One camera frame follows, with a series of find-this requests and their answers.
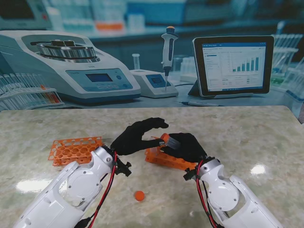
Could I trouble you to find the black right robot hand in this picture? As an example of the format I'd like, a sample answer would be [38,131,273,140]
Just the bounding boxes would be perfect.
[159,133,207,164]

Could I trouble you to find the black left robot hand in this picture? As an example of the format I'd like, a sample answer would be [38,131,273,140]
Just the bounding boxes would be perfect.
[110,117,170,156]

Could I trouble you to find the orange plastic test tube rack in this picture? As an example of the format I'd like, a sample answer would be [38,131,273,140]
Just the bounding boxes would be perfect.
[144,136,199,171]
[48,136,105,166]

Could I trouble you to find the printed laboratory backdrop poster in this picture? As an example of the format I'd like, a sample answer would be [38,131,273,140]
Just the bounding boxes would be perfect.
[0,0,304,112]

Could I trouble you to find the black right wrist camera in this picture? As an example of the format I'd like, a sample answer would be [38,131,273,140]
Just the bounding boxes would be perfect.
[182,167,199,181]

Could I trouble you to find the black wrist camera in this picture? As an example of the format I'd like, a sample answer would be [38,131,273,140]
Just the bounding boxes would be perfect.
[115,159,133,178]
[182,167,199,181]

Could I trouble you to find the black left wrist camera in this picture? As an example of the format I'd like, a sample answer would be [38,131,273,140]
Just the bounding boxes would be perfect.
[115,159,133,178]

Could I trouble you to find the red black right arm cable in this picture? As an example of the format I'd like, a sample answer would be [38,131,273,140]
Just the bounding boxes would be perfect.
[196,160,219,228]

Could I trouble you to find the red black arm cable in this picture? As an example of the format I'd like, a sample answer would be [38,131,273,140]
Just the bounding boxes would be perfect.
[196,160,219,228]
[76,151,118,228]

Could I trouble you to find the red black left arm cable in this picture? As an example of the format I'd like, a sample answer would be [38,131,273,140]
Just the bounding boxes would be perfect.
[76,151,118,228]

